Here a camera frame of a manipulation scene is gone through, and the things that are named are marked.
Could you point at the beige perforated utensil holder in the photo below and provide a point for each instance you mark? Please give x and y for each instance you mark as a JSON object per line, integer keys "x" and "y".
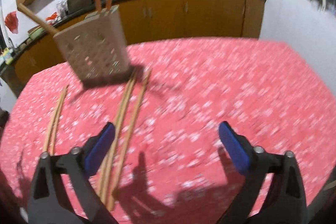
{"x": 95, "y": 49}

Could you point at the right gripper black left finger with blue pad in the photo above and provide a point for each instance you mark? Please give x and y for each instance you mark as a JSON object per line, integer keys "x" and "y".
{"x": 48, "y": 199}

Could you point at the red plastic bag on wall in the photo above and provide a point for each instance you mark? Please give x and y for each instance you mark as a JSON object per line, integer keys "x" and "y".
{"x": 11, "y": 21}

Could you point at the lower wooden kitchen cabinets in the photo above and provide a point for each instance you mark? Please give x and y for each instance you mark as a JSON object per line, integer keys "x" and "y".
{"x": 152, "y": 20}

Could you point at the black cutting board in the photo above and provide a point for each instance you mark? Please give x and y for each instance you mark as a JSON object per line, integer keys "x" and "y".
{"x": 76, "y": 5}

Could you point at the red floral tablecloth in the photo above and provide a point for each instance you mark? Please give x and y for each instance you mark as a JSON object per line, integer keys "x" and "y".
{"x": 176, "y": 170}

